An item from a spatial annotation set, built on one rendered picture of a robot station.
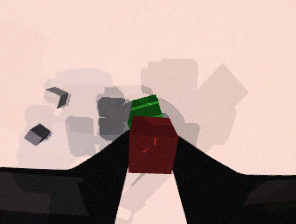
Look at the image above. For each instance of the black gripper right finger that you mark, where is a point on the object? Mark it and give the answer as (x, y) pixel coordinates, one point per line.
(213, 193)

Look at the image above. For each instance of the green block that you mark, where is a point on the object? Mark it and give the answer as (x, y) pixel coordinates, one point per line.
(149, 111)
(144, 102)

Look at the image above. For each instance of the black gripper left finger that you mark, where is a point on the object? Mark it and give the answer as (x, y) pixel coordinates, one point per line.
(90, 191)

